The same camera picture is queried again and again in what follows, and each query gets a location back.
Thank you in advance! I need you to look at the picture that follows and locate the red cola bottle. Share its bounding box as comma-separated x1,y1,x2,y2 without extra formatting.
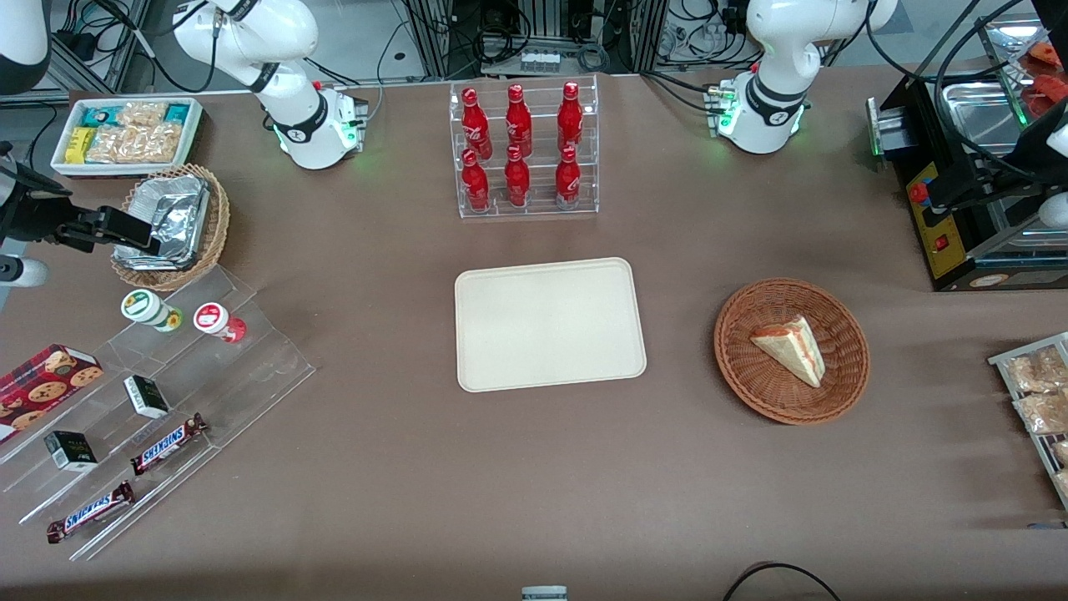
505,83,534,159
557,81,585,154
554,146,582,210
461,149,491,213
461,87,494,160
504,145,532,209

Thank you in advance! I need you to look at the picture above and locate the red cookie box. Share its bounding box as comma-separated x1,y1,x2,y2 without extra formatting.
0,344,104,444

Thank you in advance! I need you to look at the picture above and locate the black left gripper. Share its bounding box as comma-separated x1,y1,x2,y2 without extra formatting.
928,100,1068,214

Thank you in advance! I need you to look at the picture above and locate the round wicker basket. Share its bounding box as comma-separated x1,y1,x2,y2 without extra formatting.
713,277,872,427

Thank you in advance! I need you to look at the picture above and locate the tray of packaged snacks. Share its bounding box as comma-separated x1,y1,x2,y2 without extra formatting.
988,332,1068,511

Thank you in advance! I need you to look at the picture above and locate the aluminium foil tray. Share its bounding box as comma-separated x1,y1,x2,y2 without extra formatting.
113,175,210,270

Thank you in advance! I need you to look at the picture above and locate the beige plastic tray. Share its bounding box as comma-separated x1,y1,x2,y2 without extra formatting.
454,257,648,394

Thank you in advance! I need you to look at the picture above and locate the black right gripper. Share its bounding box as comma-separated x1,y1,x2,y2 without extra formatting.
0,163,164,256

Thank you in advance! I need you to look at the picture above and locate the steel tray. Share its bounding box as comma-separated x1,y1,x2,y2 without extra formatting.
941,79,1025,156

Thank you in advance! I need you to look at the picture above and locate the black yellow machine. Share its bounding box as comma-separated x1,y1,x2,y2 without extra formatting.
866,17,1068,293

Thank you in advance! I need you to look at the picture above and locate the thin black cable loop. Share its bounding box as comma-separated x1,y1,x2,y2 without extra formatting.
722,562,844,601

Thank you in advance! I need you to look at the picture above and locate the white snack bin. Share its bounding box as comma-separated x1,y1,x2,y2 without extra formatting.
50,96,205,179

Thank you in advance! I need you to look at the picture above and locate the thick black cable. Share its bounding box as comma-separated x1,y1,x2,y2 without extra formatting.
866,0,1040,180

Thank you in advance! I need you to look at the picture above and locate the small clear cracker bag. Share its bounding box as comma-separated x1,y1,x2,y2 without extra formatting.
117,100,169,128

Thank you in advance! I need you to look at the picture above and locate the red lid yogurt cup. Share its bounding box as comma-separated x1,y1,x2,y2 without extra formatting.
194,302,248,345

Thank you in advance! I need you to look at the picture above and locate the large clear cracker bag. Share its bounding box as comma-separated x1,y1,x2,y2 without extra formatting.
87,124,185,164

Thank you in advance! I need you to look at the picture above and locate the wrapped triangle sandwich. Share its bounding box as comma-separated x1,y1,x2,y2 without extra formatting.
749,315,828,390

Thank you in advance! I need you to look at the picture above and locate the aluminium frame post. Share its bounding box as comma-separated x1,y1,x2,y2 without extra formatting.
407,0,470,81

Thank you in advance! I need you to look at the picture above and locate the Snickers bar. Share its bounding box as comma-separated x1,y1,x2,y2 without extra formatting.
129,413,209,477
46,481,136,545

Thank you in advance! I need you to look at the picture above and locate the clear acrylic stepped shelf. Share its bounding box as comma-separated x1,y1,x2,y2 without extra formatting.
0,265,316,562

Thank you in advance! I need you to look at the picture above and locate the green lid yogurt cup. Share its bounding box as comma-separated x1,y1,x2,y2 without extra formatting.
121,290,184,333

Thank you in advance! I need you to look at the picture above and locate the clear acrylic bottle rack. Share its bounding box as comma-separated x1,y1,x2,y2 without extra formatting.
449,74,600,220

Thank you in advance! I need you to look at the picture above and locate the small black box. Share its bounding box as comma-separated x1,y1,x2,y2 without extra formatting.
43,431,98,473
123,376,171,420

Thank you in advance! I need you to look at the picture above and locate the oval wicker basket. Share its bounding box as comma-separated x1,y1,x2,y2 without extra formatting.
111,164,231,292

